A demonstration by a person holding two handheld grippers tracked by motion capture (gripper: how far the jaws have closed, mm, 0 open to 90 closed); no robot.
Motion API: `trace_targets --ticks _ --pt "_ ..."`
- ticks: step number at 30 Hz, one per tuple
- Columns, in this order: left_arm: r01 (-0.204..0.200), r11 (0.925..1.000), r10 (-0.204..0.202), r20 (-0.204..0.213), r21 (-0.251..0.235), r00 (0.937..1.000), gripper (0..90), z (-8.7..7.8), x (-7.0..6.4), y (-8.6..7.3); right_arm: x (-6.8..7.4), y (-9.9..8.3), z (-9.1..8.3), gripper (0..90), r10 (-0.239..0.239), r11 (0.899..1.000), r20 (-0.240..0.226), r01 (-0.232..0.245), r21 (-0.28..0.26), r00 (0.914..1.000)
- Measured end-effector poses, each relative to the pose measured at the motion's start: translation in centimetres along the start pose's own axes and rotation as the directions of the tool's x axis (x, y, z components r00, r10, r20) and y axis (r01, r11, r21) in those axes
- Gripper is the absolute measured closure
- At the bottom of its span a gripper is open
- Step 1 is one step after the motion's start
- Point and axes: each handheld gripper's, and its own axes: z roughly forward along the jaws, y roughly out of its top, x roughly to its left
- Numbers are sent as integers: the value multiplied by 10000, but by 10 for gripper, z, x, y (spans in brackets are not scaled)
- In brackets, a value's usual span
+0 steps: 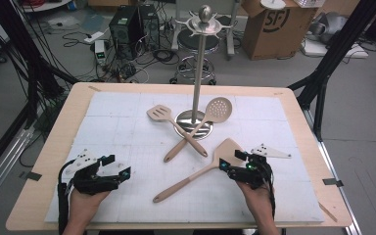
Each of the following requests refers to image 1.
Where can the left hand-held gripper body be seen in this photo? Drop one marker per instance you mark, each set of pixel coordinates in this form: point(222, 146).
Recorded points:
point(91, 182)

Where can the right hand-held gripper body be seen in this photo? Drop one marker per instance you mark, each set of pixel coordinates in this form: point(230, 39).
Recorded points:
point(251, 174)

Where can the beige solid turner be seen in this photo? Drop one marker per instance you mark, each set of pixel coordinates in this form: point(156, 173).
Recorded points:
point(228, 150)

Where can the beige slotted turner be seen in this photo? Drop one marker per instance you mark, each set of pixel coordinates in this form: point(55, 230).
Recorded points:
point(196, 145)

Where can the beige skimmer spoon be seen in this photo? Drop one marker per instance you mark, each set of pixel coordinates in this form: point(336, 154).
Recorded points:
point(176, 150)

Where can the steel utensil stand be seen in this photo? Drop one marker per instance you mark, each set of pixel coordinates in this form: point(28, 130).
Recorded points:
point(198, 81)

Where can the person's left hand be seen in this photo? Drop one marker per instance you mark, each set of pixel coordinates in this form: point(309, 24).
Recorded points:
point(84, 204)

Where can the person's right hand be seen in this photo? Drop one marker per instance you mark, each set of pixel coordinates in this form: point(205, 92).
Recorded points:
point(259, 202)

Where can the dark tape strip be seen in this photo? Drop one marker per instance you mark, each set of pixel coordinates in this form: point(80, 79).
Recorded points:
point(31, 176)
point(333, 182)

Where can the white power supply unit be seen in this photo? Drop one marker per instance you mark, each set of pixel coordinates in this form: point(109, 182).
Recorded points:
point(100, 52)

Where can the white power strip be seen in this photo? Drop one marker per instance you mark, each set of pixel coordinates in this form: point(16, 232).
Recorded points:
point(94, 37)

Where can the cardboard box with round logo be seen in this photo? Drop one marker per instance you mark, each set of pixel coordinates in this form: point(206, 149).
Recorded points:
point(274, 36)

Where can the black round stool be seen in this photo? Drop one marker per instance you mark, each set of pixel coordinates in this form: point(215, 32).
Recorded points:
point(189, 40)

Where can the black computer tower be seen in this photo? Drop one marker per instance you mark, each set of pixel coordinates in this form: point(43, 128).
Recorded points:
point(125, 29)
point(150, 26)

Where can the white flat board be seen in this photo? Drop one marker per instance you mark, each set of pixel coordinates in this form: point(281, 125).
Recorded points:
point(333, 50)

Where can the white round disc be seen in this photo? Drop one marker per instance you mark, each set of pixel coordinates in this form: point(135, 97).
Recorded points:
point(273, 3)

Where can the grey bag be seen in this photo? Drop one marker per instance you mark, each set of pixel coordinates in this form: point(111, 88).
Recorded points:
point(328, 26)

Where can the aluminium rail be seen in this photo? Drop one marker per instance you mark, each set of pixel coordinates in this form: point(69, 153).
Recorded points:
point(3, 169)
point(339, 182)

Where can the black metal frame post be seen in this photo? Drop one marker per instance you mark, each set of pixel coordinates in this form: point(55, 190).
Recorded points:
point(336, 49)
point(29, 55)

